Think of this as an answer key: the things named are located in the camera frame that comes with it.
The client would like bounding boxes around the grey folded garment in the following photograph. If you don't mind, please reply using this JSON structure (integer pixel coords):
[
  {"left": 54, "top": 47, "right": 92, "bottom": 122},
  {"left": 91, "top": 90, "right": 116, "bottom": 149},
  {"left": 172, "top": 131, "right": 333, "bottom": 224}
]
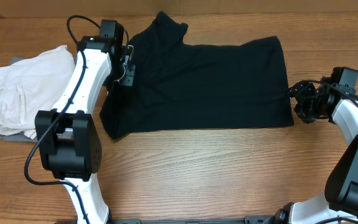
[{"left": 0, "top": 57, "right": 37, "bottom": 142}]

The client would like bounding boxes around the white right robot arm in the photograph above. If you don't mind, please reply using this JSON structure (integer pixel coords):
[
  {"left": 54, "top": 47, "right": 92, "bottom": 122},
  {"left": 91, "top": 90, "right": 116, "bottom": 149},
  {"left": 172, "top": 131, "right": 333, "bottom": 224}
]
[{"left": 266, "top": 78, "right": 358, "bottom": 223}]

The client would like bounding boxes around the black t-shirt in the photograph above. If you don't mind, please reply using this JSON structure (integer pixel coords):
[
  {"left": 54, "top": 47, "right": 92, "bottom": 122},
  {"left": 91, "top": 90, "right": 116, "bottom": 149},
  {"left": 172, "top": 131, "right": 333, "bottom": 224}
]
[{"left": 100, "top": 12, "right": 294, "bottom": 139}]

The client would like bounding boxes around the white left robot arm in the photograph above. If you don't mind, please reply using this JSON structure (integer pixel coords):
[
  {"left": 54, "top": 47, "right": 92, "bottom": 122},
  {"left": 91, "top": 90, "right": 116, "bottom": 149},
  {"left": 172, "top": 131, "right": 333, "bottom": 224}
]
[{"left": 24, "top": 20, "right": 135, "bottom": 223}]

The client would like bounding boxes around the white folded garment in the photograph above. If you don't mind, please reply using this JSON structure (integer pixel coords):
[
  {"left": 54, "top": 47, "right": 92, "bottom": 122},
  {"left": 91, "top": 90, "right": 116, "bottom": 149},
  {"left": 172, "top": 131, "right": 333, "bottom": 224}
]
[{"left": 0, "top": 45, "right": 75, "bottom": 140}]

